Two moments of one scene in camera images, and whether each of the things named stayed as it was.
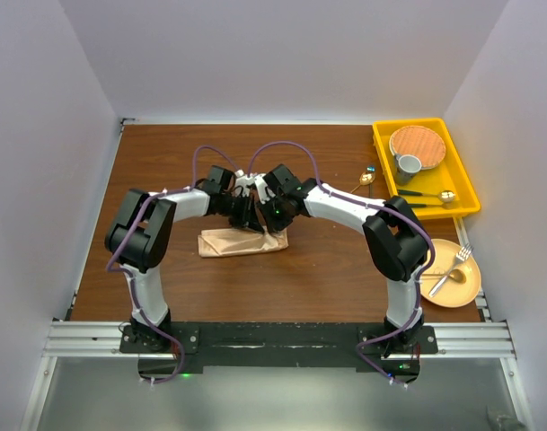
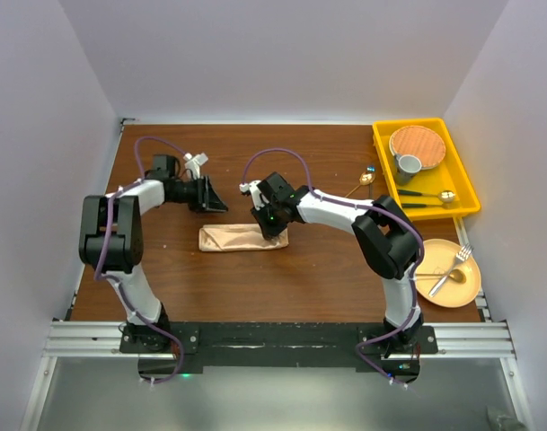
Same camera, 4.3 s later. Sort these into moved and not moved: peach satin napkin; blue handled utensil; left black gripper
Moved: left black gripper
Not moved: peach satin napkin; blue handled utensil
